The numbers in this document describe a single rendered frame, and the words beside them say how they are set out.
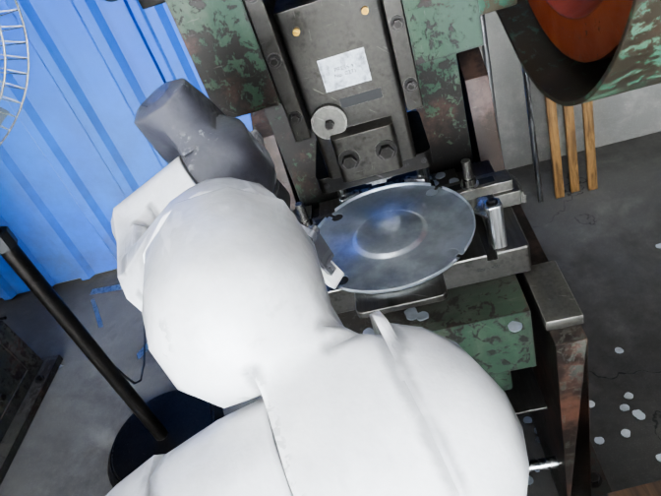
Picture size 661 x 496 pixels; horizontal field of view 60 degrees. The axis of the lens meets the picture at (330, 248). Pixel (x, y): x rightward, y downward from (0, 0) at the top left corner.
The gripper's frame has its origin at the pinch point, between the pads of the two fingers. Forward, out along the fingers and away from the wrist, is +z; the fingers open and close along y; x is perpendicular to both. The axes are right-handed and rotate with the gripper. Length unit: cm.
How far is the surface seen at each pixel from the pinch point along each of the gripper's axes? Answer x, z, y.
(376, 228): 12.4, 7.6, -1.9
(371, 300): -0.9, 3.9, 7.6
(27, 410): -71, 59, -139
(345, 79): 23.9, -16.4, -2.2
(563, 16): 48, -6, 19
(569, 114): 112, 92, -24
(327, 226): 10.0, 7.4, -12.1
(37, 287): -29, 4, -79
